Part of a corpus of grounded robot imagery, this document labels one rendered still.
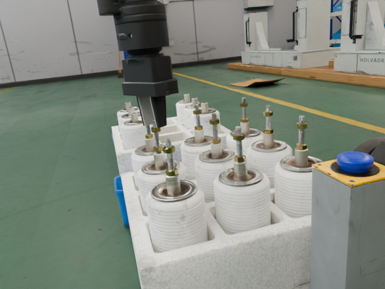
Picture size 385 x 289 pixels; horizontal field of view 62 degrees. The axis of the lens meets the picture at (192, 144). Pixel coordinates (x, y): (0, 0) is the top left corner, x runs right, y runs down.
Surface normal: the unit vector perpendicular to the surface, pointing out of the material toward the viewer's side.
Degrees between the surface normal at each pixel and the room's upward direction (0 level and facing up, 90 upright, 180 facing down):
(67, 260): 0
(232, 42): 90
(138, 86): 90
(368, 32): 90
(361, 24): 90
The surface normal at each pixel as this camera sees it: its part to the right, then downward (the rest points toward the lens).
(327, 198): -0.96, 0.17
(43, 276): -0.10, -0.95
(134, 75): -0.66, 0.29
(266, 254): 0.28, 0.26
